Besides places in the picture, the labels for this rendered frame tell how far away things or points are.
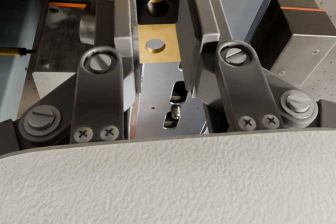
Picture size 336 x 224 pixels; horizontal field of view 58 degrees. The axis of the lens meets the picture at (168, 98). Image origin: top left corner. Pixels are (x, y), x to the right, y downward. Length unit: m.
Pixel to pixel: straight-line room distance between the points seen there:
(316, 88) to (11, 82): 1.05
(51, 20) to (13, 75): 0.20
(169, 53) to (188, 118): 0.52
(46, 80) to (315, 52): 0.40
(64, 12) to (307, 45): 0.35
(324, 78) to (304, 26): 0.75
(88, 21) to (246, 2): 0.23
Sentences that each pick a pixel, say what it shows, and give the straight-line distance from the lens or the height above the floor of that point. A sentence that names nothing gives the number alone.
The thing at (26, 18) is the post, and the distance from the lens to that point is 0.70.
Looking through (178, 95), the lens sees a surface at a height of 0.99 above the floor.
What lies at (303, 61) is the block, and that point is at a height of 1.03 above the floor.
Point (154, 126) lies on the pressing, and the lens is 0.68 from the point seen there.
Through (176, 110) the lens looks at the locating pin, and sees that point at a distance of 0.61.
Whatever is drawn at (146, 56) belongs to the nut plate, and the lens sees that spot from 0.16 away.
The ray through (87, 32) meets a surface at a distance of 0.32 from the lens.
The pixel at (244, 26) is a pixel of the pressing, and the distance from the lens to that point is 0.48.
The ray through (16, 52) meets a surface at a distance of 0.51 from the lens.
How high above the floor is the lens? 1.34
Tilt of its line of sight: 35 degrees down
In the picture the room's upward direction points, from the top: 173 degrees clockwise
